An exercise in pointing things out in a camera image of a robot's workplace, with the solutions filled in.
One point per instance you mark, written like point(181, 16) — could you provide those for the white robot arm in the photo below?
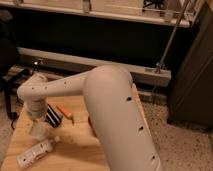
point(114, 113)

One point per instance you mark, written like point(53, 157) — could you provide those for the orange bowl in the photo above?
point(91, 126)

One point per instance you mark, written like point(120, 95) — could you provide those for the metal pole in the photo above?
point(159, 65)

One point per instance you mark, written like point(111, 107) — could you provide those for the dark cabinet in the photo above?
point(191, 95)

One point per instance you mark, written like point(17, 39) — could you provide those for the white window sill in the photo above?
point(160, 12)

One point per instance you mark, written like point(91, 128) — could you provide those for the black office chair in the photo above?
point(9, 56)

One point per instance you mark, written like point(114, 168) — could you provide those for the clear plastic bottle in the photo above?
point(28, 157)

